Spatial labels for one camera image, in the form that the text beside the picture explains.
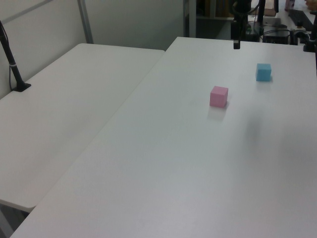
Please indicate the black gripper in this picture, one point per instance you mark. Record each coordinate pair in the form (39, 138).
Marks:
(236, 31)

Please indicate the blue foam cube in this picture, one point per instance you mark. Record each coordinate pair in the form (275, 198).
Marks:
(263, 72)

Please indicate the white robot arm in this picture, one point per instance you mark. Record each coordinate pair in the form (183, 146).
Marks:
(241, 6)

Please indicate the pink foam cube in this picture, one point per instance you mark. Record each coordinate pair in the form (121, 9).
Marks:
(218, 96)

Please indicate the black electronics box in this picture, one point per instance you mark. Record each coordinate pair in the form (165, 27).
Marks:
(276, 36)

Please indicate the black monitor stand pole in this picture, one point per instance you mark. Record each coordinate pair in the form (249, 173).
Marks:
(261, 12)

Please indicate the white side table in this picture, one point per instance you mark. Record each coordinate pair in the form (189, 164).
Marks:
(62, 111)

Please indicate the black table clamp mount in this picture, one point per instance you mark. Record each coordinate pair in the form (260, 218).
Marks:
(310, 44)

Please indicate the grey metal frame post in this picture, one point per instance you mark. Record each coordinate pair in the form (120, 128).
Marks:
(85, 21)

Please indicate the black camera stand pole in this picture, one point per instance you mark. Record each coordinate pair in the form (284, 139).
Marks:
(12, 67)

